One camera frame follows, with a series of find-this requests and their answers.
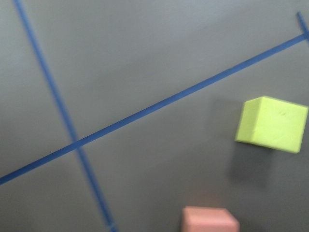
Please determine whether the orange foam block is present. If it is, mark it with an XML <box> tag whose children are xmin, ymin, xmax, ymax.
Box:
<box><xmin>181</xmin><ymin>206</ymin><xmax>240</xmax><ymax>232</ymax></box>

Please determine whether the yellow foam block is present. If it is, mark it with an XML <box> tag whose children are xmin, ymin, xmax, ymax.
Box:
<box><xmin>235</xmin><ymin>96</ymin><xmax>309</xmax><ymax>154</ymax></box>

